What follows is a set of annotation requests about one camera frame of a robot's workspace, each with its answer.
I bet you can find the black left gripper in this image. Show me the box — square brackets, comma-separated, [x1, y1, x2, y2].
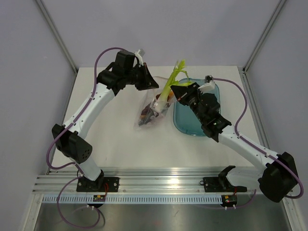
[124, 63, 159, 91]

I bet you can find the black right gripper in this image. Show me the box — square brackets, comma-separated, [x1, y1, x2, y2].
[172, 82, 206, 123]

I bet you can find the clear zip top bag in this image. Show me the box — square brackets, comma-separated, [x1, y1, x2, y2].
[134, 76, 175, 130]

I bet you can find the celery stalk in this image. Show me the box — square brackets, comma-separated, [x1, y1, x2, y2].
[152, 59, 193, 114]

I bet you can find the orange papaya slice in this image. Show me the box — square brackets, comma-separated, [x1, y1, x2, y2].
[156, 91, 174, 102]

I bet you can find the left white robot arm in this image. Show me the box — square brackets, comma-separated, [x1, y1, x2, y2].
[51, 48, 159, 192]

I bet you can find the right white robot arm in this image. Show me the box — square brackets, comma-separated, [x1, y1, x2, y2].
[171, 80, 304, 202]

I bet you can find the teal plastic tray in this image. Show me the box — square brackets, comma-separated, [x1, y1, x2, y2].
[173, 78, 221, 137]

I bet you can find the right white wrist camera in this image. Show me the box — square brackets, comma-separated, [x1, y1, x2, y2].
[198, 75, 216, 93]

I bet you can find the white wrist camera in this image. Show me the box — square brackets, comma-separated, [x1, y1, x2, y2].
[134, 49, 145, 65]
[198, 75, 216, 93]

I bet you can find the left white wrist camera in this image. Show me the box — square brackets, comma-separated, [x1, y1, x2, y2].
[134, 49, 145, 65]

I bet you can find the right aluminium frame post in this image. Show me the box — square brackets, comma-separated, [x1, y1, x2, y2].
[242, 0, 289, 73]

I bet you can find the aluminium frame post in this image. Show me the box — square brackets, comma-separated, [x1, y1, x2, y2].
[34, 0, 78, 76]
[242, 0, 289, 73]

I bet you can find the aluminium mounting rail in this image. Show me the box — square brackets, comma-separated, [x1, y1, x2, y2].
[32, 167, 294, 195]

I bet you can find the left aluminium frame post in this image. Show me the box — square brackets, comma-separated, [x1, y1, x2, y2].
[34, 0, 78, 76]

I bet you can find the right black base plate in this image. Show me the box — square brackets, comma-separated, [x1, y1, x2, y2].
[199, 177, 247, 193]

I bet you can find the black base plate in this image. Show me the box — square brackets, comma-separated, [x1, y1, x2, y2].
[76, 177, 119, 193]
[199, 177, 247, 193]

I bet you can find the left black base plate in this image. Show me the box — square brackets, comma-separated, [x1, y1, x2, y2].
[76, 177, 119, 193]

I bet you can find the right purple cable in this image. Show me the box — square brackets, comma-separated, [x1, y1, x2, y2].
[211, 77, 302, 210]

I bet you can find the white slotted cable duct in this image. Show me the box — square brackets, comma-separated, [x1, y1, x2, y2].
[42, 194, 222, 205]

